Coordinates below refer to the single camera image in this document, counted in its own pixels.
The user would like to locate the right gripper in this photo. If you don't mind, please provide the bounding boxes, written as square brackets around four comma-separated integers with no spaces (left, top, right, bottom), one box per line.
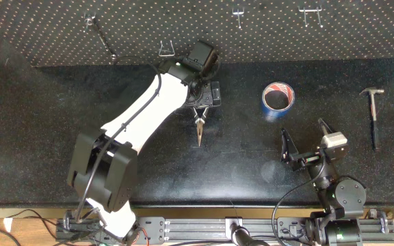
[280,118,335,172]

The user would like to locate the pliers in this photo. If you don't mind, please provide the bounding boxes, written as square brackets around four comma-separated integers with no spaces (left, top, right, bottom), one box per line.
[192,107,210,148]

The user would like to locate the wrench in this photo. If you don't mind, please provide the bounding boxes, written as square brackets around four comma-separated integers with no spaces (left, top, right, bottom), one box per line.
[86,15,118,64]

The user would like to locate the black pegboard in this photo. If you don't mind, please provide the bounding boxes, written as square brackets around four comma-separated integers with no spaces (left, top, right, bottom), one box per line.
[0,0,394,68]

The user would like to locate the roll of blue tape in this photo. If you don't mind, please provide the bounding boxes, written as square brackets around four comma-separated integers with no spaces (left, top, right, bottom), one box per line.
[261,81,296,121]

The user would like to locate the hammer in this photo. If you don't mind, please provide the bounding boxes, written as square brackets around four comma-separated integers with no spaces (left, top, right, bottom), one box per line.
[359,86,386,153]

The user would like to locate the metal hook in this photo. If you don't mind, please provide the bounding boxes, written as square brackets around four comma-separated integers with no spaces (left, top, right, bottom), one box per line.
[231,7,246,30]
[83,12,97,33]
[157,40,176,58]
[297,5,324,29]

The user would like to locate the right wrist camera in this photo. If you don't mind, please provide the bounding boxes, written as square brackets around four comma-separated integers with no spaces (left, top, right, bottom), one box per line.
[319,131,350,161]

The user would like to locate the black cable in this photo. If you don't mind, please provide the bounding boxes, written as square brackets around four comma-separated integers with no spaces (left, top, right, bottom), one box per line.
[73,54,163,223]
[271,163,328,240]

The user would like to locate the mounting rail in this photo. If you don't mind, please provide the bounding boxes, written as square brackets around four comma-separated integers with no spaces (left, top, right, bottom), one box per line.
[55,207,394,246]

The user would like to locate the thin black wire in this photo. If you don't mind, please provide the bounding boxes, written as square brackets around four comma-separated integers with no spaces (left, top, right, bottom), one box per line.
[4,208,60,241]

